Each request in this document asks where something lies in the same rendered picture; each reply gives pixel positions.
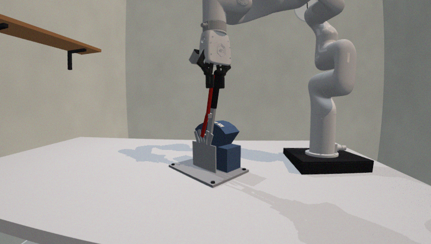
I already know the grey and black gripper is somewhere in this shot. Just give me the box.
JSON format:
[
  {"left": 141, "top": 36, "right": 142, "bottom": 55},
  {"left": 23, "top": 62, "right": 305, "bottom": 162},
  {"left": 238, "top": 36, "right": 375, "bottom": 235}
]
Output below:
[{"left": 197, "top": 29, "right": 231, "bottom": 88}]

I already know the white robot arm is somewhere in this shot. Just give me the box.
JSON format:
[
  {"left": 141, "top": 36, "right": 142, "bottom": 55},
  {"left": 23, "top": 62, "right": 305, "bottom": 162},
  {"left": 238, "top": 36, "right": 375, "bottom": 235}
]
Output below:
[{"left": 201, "top": 0, "right": 357, "bottom": 158}]

